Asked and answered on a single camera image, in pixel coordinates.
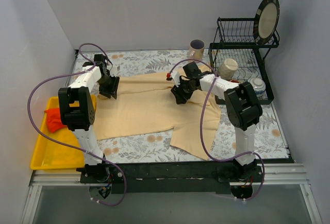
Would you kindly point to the yellow plastic tray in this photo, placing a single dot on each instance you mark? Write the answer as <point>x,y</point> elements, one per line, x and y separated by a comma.
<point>49,155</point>

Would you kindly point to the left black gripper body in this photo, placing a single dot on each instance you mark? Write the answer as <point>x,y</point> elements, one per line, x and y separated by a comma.
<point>111,86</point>

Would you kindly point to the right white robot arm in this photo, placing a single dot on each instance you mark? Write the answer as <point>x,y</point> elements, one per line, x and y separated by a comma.
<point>242,105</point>

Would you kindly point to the aluminium frame rail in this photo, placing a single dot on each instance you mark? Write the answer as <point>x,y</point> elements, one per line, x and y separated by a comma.
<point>275,172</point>

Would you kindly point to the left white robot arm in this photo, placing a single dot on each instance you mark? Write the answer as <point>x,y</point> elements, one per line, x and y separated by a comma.
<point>78,114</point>

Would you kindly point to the white blue patterned bowl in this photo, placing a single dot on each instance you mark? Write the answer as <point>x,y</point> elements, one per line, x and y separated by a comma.
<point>258,85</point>

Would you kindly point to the red bowl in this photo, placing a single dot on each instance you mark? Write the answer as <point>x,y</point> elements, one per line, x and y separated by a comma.
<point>234,81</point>

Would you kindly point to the black rimmed beige plate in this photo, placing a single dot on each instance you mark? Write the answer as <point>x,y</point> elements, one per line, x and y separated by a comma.
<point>265,21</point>

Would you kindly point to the pink ceramic mug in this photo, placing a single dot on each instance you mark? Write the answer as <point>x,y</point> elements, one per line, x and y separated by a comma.
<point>196,49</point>

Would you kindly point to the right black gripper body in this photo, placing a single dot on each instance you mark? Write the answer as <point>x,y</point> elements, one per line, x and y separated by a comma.
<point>179,93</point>

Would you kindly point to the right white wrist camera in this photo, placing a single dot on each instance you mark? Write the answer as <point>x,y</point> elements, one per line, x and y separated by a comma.
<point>175,77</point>

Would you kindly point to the orange red cloth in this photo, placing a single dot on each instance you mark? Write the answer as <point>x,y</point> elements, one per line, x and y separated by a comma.
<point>53,120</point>

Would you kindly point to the beige t shirt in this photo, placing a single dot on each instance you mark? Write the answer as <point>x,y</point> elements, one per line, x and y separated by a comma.
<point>145,105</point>

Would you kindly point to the cream ceramic cup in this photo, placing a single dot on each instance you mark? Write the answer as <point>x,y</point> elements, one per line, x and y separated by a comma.
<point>227,69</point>

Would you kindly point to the floral table mat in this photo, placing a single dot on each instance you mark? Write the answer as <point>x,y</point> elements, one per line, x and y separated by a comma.
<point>156,147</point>

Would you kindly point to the black wire dish rack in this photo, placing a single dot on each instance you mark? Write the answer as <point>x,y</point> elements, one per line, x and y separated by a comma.
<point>234,39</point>

